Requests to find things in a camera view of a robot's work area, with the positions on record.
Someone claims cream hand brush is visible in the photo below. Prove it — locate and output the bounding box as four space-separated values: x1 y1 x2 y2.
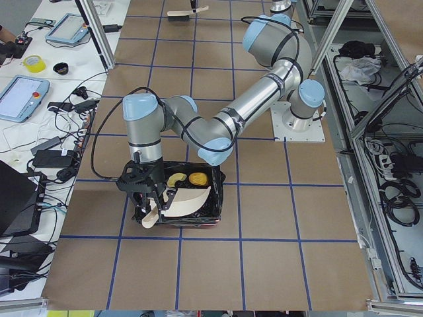
167 5 209 21

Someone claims croissant toy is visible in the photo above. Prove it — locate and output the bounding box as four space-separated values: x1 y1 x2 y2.
167 172 187 188

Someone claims cream plastic dustpan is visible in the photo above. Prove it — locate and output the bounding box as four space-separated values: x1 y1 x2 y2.
141 186 211 229

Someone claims orange potato toy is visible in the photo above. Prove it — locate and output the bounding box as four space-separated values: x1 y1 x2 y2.
188 172 209 186

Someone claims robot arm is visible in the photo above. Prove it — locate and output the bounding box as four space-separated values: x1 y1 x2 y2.
116 1 325 228

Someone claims black lined trash bin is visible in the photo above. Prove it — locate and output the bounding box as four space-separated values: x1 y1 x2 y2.
131 160 227 229

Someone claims black power adapter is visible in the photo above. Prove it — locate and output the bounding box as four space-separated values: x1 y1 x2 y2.
32 149 77 168

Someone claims teach pendant far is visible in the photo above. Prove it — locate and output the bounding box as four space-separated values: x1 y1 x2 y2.
45 13 89 47

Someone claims teach pendant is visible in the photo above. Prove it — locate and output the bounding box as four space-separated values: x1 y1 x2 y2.
1 75 50 123
45 13 89 47

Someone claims black laptop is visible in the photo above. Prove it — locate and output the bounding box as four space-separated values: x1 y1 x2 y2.
1 162 46 238

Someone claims teach pendant near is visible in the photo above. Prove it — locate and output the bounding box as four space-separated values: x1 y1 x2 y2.
1 75 50 123

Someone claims yellow tape roll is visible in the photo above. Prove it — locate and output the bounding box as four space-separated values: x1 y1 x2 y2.
23 55 46 73

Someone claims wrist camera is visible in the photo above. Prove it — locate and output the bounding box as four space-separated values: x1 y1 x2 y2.
116 160 145 193

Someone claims aluminium frame post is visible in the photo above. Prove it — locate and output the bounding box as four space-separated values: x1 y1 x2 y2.
75 0 115 72

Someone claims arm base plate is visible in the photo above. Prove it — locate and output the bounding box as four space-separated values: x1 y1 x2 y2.
270 102 326 143

